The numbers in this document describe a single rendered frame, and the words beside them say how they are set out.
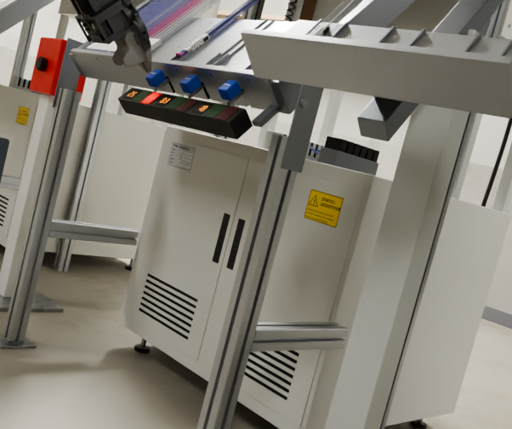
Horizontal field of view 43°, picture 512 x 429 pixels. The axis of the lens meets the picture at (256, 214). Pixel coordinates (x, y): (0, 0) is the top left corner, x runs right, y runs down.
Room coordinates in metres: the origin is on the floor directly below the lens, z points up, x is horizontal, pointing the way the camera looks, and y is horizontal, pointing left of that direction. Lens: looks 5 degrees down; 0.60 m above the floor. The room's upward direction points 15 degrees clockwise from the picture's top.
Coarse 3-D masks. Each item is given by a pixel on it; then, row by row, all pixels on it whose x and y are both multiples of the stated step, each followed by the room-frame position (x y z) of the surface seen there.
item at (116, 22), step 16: (80, 0) 1.15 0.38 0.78; (96, 0) 1.16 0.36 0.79; (112, 0) 1.18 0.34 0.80; (128, 0) 1.17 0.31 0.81; (80, 16) 1.17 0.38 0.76; (96, 16) 1.14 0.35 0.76; (112, 16) 1.16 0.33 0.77; (128, 16) 1.18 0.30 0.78; (96, 32) 1.17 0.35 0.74; (112, 32) 1.17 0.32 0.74
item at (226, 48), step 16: (192, 32) 1.41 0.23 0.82; (224, 32) 1.35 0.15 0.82; (240, 32) 1.32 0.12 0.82; (160, 48) 1.41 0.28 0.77; (176, 48) 1.37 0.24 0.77; (208, 48) 1.31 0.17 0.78; (224, 48) 1.29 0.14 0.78; (240, 48) 1.26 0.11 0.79; (208, 64) 1.24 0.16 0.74; (224, 64) 1.22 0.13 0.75; (240, 64) 1.20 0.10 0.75
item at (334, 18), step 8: (344, 0) 0.91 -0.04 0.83; (352, 0) 0.90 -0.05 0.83; (360, 0) 0.91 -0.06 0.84; (336, 8) 0.90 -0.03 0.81; (344, 8) 0.89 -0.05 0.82; (352, 8) 0.90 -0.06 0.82; (328, 16) 0.88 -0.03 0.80; (336, 16) 0.88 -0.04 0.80; (344, 16) 0.89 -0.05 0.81; (336, 24) 0.88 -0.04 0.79
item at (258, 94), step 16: (80, 64) 1.54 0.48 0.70; (96, 64) 1.48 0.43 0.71; (112, 64) 1.43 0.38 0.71; (160, 64) 1.28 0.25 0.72; (176, 64) 1.24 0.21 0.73; (192, 64) 1.22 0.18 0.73; (112, 80) 1.48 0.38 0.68; (128, 80) 1.42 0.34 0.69; (144, 80) 1.37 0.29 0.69; (176, 80) 1.28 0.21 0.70; (208, 80) 1.20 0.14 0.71; (224, 80) 1.17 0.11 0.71; (240, 80) 1.13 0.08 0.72; (256, 80) 1.10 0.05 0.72; (208, 96) 1.25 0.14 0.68; (256, 96) 1.13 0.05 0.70; (272, 96) 1.10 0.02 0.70
